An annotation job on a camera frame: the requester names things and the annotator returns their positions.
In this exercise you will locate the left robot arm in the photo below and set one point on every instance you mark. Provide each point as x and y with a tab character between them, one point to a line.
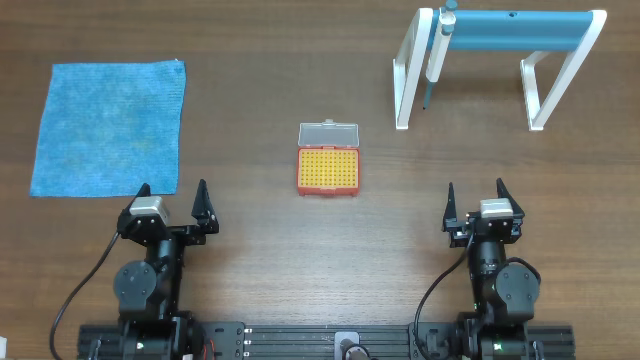
135	287

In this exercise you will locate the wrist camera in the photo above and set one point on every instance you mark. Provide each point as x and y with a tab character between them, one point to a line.
496	208
149	209

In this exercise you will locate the white pipette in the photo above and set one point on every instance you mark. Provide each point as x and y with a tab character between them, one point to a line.
440	50

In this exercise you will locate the mounting rail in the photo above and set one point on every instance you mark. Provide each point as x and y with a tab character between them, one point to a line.
300	340

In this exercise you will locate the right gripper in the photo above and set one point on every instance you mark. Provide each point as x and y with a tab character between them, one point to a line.
492	227

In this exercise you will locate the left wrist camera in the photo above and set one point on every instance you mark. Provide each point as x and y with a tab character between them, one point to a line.
149	209

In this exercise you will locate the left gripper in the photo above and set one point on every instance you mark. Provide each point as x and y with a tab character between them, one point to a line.
150	232

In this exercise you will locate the red and yellow tip box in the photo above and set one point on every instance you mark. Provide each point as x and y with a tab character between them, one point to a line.
328	172

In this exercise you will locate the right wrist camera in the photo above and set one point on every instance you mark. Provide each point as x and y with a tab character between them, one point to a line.
496	208

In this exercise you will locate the blue cloth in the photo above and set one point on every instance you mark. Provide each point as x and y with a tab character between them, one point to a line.
110	130

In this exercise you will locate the white and blue stand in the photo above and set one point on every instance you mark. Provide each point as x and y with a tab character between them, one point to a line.
500	30

